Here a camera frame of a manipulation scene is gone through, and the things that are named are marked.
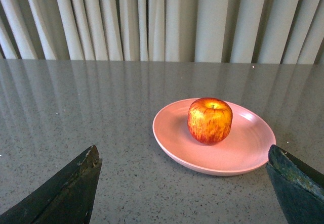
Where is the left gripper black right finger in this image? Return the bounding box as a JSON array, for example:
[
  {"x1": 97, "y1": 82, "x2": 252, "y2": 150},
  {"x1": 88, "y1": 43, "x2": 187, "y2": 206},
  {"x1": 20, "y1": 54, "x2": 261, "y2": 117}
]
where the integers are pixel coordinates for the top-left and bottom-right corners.
[{"x1": 266, "y1": 145, "x2": 323, "y2": 223}]

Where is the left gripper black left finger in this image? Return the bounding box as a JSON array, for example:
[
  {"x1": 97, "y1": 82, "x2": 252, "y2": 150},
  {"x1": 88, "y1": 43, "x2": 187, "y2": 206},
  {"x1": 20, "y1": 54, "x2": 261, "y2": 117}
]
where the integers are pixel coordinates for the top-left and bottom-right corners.
[{"x1": 1, "y1": 145, "x2": 102, "y2": 223}]

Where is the pink plate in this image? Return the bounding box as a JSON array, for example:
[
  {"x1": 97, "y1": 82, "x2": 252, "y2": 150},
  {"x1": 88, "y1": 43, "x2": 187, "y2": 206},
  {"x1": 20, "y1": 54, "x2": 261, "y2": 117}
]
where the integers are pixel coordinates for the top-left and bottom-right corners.
[{"x1": 152, "y1": 99, "x2": 276, "y2": 176}]

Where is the red yellow apple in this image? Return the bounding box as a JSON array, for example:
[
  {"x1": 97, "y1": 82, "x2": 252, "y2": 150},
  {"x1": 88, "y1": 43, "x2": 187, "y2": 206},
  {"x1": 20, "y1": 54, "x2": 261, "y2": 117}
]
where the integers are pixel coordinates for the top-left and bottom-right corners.
[{"x1": 187, "y1": 98, "x2": 233, "y2": 145}]

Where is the white pleated curtain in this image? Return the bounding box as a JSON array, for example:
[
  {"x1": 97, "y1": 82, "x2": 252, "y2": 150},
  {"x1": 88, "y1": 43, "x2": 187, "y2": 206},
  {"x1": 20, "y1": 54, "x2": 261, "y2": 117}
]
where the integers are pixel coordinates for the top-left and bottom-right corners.
[{"x1": 1, "y1": 0, "x2": 323, "y2": 64}]

